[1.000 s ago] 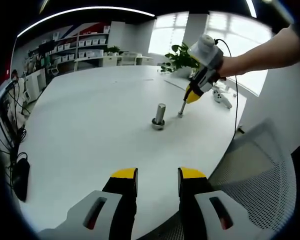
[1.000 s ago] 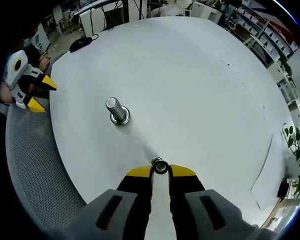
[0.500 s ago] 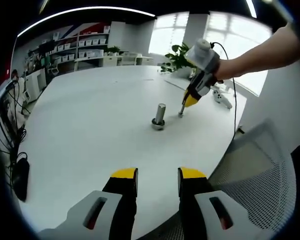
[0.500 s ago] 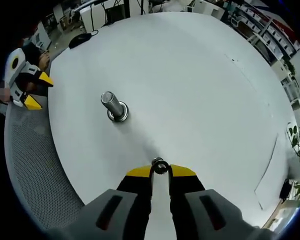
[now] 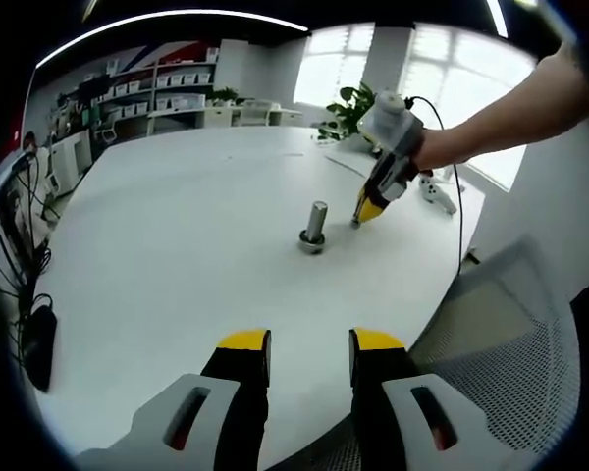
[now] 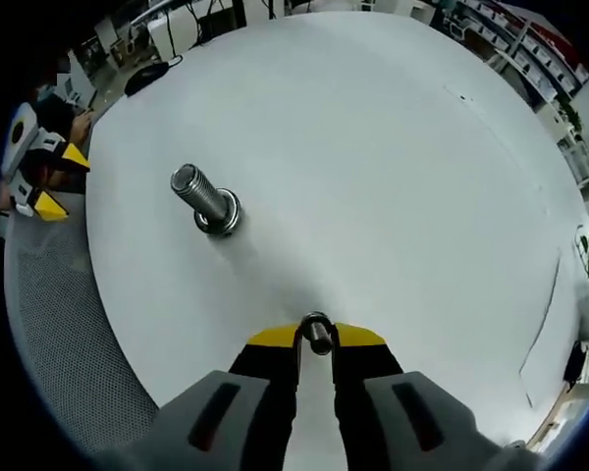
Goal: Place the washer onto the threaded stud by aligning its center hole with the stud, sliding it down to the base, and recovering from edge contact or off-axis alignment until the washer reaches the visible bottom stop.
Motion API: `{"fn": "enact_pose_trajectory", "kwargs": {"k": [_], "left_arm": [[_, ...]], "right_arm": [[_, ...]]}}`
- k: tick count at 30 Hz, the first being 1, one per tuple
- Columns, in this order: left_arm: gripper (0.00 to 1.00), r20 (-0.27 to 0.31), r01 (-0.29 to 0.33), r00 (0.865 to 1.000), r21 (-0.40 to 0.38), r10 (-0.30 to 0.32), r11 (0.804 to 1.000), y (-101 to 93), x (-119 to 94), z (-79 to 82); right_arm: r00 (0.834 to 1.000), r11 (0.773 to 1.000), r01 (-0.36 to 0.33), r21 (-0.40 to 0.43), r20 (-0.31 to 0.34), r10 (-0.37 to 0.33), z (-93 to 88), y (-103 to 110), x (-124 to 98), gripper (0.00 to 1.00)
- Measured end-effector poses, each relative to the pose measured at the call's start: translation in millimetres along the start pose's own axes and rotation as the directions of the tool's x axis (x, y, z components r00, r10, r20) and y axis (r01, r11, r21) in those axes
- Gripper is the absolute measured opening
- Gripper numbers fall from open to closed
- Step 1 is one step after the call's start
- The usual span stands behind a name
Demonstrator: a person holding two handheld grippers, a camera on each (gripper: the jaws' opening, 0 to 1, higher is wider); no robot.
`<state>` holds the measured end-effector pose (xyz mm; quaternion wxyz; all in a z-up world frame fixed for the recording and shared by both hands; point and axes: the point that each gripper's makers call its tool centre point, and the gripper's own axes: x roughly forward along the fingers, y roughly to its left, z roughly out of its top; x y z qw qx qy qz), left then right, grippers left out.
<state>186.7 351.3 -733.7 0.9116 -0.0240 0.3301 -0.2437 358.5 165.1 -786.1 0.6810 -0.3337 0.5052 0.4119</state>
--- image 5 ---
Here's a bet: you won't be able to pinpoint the white low cabinet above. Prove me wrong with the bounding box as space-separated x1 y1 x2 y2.
48 131 93 197

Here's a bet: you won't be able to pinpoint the white office desk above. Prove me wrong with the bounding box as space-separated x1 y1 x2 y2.
146 107 208 137
235 99 304 130

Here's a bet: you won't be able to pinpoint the ceiling light strip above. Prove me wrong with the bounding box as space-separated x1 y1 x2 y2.
35 9 309 69
485 0 509 39

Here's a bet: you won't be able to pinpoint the grey mesh office chair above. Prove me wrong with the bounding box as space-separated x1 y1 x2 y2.
323 235 583 471

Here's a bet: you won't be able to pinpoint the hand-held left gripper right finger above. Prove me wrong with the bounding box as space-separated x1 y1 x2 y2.
348 327 519 471

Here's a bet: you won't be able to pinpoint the tangle of black cables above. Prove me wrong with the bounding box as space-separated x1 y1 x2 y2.
0 146 60 320

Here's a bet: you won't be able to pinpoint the rows of white storage bins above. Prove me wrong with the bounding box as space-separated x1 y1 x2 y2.
100 48 217 117

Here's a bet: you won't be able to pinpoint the person's right hand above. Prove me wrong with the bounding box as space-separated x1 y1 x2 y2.
414 127 461 174

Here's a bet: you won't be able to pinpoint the white side desk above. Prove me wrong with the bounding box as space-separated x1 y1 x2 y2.
0 151 38 212

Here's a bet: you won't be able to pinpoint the window with white blinds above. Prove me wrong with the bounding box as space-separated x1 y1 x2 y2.
294 24 374 107
411 26 541 192

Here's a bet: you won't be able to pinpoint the black pouch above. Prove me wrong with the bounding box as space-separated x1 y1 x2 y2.
22 306 59 393

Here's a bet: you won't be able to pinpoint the green plant in white pot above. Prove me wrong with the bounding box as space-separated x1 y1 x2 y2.
317 81 380 148

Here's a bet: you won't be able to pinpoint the white shelving unit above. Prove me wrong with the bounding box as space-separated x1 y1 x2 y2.
76 46 221 127

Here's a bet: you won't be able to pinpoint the leafy background plant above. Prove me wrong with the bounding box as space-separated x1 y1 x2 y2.
209 86 241 107

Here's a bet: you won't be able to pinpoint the black monitor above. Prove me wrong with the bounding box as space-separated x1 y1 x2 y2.
78 78 113 99

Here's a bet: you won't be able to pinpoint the white handheld controller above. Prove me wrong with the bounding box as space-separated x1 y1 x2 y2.
418 175 458 216

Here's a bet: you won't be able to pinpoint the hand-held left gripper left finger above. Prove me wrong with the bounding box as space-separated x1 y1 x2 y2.
76 328 272 471

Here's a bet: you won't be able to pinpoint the large threaded steel stud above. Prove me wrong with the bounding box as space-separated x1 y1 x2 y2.
297 199 330 255

